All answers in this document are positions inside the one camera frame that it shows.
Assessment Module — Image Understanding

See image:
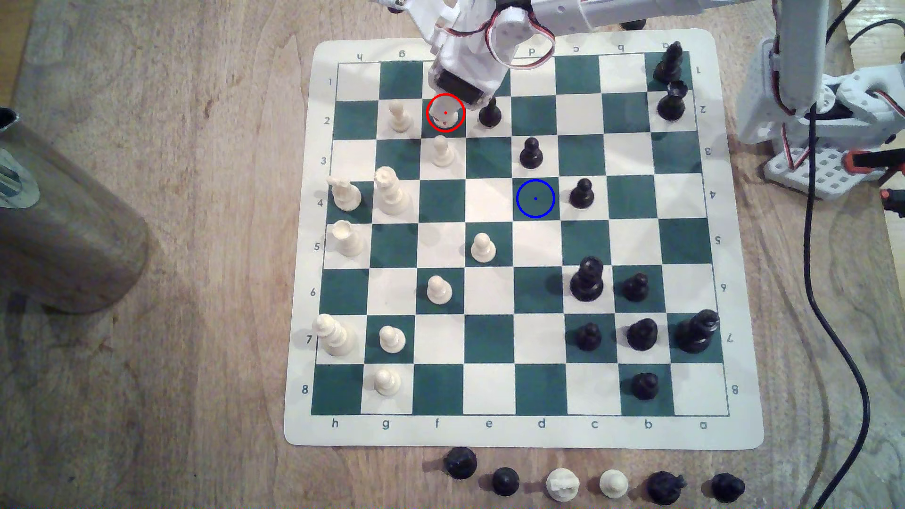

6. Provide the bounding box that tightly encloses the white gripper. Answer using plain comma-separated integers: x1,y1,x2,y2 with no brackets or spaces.
385,0,557,100

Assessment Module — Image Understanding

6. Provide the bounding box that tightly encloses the white queen chess piece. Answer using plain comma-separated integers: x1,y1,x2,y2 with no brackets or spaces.
374,166,411,217

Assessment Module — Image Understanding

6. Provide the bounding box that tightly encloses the white rook chess piece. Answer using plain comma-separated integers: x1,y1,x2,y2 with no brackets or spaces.
331,220,366,258

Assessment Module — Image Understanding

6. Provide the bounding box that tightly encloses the black bishop chess piece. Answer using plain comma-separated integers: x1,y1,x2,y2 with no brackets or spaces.
626,318,659,352
652,41,684,84

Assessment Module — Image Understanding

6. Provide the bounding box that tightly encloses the black queen chess piece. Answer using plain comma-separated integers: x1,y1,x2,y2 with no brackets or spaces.
570,257,605,304

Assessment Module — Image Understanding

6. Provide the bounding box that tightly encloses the green white chess mat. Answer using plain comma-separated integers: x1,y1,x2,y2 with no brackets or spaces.
284,28,765,450

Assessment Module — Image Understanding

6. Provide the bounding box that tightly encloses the black king chess piece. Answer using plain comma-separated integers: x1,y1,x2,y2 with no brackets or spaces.
675,309,721,355

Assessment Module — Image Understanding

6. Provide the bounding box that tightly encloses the black knight chess piece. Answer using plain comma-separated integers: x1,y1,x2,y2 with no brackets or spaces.
646,471,688,506

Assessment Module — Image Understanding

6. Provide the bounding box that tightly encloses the grey metal cylinder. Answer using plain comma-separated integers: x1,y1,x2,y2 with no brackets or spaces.
0,106,151,315

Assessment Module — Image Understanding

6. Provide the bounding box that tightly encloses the black cable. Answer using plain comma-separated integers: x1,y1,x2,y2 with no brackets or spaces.
805,102,871,509

